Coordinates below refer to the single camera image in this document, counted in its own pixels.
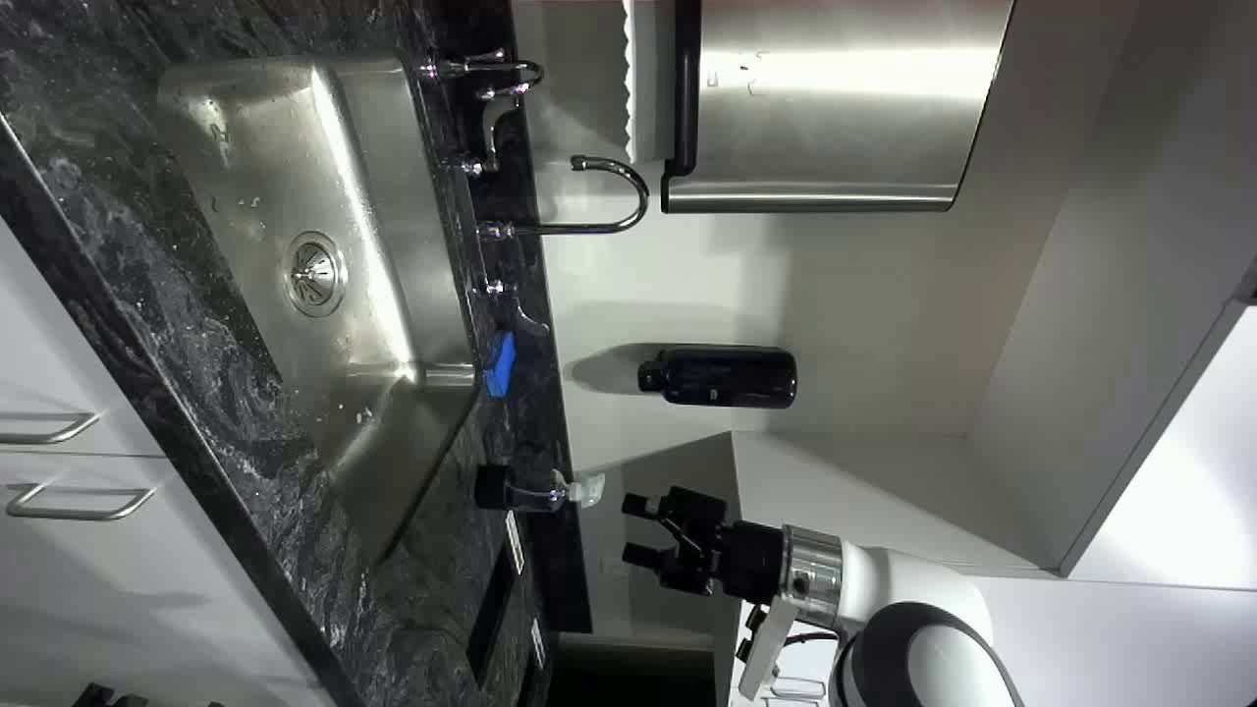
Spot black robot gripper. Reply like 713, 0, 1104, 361
618, 483, 793, 609

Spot chrome tap handle blue dot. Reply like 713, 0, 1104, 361
469, 271, 550, 333

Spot small chrome side tap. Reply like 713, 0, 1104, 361
414, 47, 550, 107

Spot clear bottle with dark cap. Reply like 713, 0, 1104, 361
472, 460, 607, 520

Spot blue cloth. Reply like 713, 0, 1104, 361
482, 325, 522, 401

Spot round metal sink drain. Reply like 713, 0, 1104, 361
283, 229, 352, 323

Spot stainless steel towel dispenser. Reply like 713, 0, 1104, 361
657, 0, 1021, 217

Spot stainless steel sink basin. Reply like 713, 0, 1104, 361
152, 55, 482, 572

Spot white overhead cabinet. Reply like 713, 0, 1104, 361
963, 0, 1257, 583

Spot white cabinet drawers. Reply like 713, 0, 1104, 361
0, 449, 336, 707

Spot white cabinet door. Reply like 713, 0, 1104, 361
0, 217, 173, 463

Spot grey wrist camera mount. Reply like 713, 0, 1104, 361
732, 594, 802, 704

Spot black wall soap dispenser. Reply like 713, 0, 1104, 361
631, 340, 802, 411

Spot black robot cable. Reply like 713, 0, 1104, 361
830, 598, 1028, 707

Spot metal cabinet handle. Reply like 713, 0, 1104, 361
5, 475, 161, 526
0, 410, 106, 450

